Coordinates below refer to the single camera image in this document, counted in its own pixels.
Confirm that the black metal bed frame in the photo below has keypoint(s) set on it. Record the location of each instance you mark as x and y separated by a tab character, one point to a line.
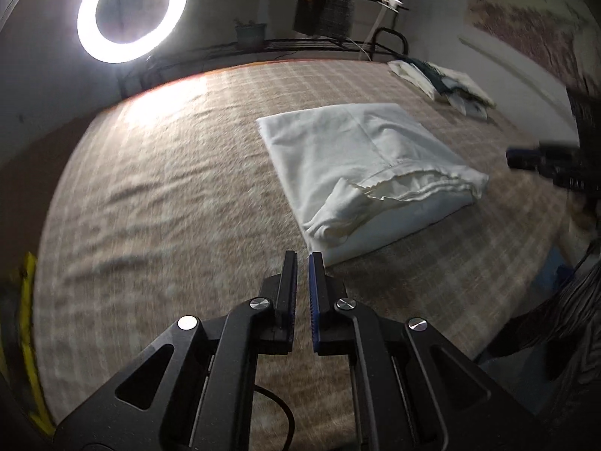
403	40

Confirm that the person's striped clothing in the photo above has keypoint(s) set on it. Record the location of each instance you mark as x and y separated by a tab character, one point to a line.
577	300

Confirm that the hanging dark clothes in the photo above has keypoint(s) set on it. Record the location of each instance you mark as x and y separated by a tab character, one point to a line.
335	0

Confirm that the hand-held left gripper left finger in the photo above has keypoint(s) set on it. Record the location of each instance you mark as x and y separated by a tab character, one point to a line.
289	291

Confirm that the beige plaid blanket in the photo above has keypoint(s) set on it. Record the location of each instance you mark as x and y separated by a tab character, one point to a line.
164	206

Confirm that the black metal clothes rack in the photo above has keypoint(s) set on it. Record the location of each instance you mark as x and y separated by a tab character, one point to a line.
305	44

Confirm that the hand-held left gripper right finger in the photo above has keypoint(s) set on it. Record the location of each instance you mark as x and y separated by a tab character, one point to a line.
313	300

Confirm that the potted plant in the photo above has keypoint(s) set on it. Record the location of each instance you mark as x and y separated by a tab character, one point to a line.
251	37

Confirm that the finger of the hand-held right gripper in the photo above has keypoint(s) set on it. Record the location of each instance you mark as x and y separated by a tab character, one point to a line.
526	159

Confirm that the pile of clothes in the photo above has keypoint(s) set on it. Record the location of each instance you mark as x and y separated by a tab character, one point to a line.
436	80

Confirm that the white t-shirt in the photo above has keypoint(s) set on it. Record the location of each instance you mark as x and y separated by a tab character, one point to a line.
357	159

